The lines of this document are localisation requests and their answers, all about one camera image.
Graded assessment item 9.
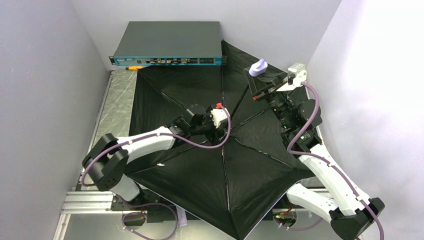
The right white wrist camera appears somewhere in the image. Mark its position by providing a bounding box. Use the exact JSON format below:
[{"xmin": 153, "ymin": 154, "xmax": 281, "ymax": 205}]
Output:
[{"xmin": 276, "ymin": 63, "xmax": 307, "ymax": 92}]

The purple folding umbrella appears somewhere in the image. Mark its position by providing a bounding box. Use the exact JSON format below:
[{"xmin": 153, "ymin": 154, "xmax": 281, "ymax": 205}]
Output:
[{"xmin": 126, "ymin": 41, "xmax": 313, "ymax": 240}]

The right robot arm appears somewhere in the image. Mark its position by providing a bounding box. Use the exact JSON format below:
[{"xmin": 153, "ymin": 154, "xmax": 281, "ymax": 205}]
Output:
[{"xmin": 244, "ymin": 64, "xmax": 385, "ymax": 240}]

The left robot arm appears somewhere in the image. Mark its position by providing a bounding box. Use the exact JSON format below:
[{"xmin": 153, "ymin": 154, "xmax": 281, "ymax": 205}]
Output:
[{"xmin": 80, "ymin": 103, "xmax": 232, "ymax": 202}]

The network switch rack unit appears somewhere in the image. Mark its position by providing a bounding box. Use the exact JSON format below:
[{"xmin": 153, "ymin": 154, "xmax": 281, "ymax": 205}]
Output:
[{"xmin": 109, "ymin": 21, "xmax": 226, "ymax": 67}]

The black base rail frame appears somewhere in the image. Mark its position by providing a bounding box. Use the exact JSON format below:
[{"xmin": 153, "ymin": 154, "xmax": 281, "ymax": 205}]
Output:
[{"xmin": 62, "ymin": 189, "xmax": 314, "ymax": 231}]

